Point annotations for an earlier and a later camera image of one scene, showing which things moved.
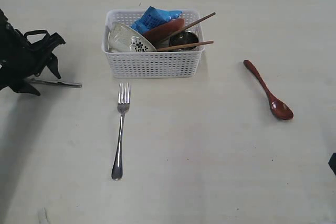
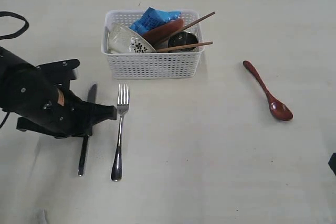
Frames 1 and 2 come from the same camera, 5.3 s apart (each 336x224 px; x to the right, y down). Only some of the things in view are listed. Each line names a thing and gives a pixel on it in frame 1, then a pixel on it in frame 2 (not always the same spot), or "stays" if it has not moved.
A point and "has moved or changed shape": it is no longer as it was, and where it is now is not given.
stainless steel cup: [184, 37] stays
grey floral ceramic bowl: [123, 38] stays
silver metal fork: [123, 104] stays
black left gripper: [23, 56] -> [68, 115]
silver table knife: [53, 82] has moved or changed shape
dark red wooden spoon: [279, 107] stays
